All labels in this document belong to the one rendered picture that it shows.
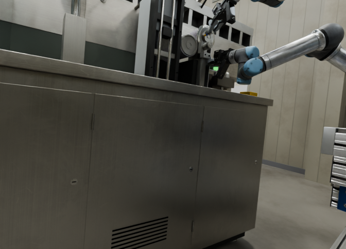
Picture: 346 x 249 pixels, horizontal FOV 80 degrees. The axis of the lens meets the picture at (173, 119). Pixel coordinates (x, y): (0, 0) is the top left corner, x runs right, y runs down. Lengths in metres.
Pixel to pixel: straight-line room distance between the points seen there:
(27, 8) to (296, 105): 3.47
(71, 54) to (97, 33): 0.37
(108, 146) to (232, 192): 0.75
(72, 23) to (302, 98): 3.32
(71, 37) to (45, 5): 0.35
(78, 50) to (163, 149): 0.60
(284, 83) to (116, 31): 3.02
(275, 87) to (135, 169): 3.36
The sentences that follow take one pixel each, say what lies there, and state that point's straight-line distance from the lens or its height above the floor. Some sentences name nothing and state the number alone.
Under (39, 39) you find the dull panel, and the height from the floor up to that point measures 1.09.
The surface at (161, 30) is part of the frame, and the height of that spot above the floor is 1.15.
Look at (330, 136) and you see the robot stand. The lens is 0.85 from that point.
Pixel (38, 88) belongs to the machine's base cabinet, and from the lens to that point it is 0.73.
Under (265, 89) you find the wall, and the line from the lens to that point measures 3.99.
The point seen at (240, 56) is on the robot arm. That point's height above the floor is 1.09.
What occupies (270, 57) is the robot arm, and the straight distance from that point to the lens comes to 1.06.
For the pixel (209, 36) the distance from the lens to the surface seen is 1.37.
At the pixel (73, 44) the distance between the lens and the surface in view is 1.09.
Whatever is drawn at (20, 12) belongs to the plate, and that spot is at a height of 1.20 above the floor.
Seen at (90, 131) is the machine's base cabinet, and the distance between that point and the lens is 0.75.
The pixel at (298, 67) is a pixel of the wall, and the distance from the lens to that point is 3.87.
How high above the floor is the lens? 0.78
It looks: 2 degrees down
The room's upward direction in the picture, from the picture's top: 5 degrees clockwise
